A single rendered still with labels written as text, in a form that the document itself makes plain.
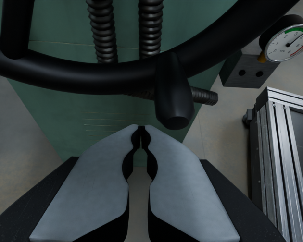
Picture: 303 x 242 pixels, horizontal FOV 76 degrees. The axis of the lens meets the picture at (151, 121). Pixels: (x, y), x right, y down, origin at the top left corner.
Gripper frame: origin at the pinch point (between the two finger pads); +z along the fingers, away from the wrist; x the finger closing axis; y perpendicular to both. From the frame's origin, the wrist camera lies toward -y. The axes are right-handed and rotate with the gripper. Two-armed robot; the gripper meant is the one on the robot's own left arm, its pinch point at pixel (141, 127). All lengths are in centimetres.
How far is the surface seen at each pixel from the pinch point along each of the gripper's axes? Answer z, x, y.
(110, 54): 11.2, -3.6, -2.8
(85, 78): 5.0, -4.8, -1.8
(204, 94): 18.3, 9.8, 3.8
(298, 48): 18.9, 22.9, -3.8
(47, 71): 4.6, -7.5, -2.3
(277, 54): 19.4, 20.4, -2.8
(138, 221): 36, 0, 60
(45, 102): 32.6, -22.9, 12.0
